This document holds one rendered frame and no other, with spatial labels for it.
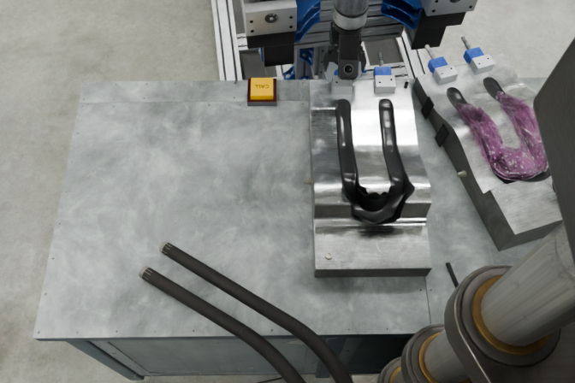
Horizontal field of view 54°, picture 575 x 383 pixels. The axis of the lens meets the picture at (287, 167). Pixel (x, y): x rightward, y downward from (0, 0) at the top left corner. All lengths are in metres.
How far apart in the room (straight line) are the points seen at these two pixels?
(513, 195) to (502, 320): 0.87
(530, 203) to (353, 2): 0.60
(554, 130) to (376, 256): 1.00
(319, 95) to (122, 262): 0.63
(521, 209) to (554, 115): 1.06
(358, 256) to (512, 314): 0.81
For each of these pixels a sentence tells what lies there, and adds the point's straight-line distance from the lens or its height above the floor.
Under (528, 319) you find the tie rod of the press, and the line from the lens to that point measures 0.51.
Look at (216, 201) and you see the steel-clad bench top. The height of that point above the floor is 0.80.
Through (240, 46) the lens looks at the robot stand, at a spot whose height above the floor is 0.22.
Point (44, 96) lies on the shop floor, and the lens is 2.78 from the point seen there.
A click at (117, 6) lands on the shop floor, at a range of 3.02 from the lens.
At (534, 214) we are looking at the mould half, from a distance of 1.39.
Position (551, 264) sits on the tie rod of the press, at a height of 1.70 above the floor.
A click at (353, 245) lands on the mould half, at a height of 0.86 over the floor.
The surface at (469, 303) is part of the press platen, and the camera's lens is 0.58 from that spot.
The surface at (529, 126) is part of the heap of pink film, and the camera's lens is 1.51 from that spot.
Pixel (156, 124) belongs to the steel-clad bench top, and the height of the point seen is 0.80.
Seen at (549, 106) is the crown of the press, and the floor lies 1.83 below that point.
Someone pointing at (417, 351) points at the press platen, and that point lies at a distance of 0.82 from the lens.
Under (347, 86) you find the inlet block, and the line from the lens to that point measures 1.45.
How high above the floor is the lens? 2.08
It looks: 62 degrees down
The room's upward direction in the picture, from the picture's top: straight up
